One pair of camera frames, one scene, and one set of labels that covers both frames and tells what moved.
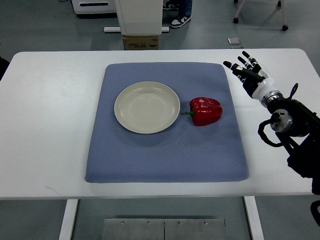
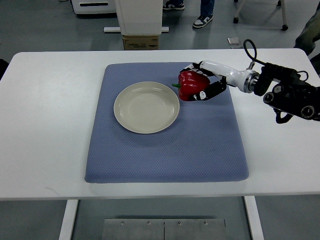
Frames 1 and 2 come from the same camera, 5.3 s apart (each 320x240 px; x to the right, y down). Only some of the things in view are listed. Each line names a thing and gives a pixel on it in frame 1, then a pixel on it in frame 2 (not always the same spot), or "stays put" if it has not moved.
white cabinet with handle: x=93 y=6 stays put
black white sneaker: x=181 y=20 -> x=202 y=20
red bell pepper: x=205 y=111 -> x=190 y=83
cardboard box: x=141 y=42 stays put
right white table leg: x=254 y=218 stays put
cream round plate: x=147 y=107 stays put
